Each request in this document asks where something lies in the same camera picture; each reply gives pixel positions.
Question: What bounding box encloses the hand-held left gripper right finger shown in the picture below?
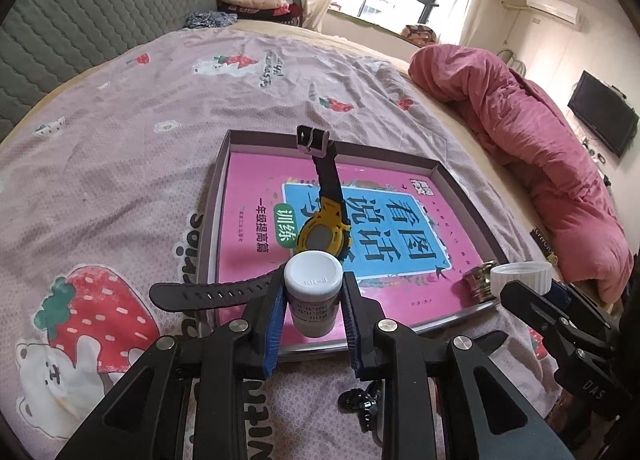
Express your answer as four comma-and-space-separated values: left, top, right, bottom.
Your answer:
341, 270, 576, 460

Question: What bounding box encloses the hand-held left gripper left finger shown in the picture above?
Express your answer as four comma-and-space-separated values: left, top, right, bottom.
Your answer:
55, 270, 288, 460

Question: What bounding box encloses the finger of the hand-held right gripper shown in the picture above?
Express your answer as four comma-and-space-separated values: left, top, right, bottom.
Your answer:
547, 280, 622, 336
500, 279, 617, 367

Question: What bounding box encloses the white jar lid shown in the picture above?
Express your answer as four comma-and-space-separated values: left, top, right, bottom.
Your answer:
489, 263, 553, 301

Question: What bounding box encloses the small white pill bottle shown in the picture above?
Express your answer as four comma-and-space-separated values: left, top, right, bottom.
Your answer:
283, 250, 345, 339

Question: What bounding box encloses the yellow watch with black strap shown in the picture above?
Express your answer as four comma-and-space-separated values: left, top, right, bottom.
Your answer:
149, 124, 354, 313

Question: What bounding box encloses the shallow brown cardboard box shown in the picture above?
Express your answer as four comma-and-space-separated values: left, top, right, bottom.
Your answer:
195, 129, 513, 356

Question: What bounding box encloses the black box with gold print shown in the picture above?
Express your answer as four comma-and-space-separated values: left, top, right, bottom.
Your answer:
530, 225, 560, 266

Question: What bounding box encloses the pink and blue book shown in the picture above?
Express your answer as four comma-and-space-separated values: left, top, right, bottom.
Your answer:
212, 150, 501, 348

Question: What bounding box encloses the pink duvet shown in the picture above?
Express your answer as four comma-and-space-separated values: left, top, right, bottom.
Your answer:
407, 44, 632, 303

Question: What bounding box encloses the black television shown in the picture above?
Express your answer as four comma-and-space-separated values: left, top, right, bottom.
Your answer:
567, 70, 640, 158

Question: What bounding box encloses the strawberry printed blanket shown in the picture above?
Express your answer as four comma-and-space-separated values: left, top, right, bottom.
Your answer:
0, 25, 566, 460

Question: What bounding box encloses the white air conditioner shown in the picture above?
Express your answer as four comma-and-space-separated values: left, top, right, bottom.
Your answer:
526, 0, 586, 31

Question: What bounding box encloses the patterned brown bag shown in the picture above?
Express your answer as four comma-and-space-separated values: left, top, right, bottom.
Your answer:
402, 24, 438, 46

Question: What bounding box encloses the dark floral cloth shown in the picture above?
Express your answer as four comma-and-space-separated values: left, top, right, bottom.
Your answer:
182, 10, 238, 30

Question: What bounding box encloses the folded pink garment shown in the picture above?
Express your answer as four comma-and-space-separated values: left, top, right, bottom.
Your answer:
217, 0, 291, 17

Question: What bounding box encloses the grey quilted headboard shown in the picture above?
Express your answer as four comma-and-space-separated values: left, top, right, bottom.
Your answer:
0, 0, 223, 141

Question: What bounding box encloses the white wire rack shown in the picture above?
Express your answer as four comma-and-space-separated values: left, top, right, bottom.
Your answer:
500, 48, 526, 76

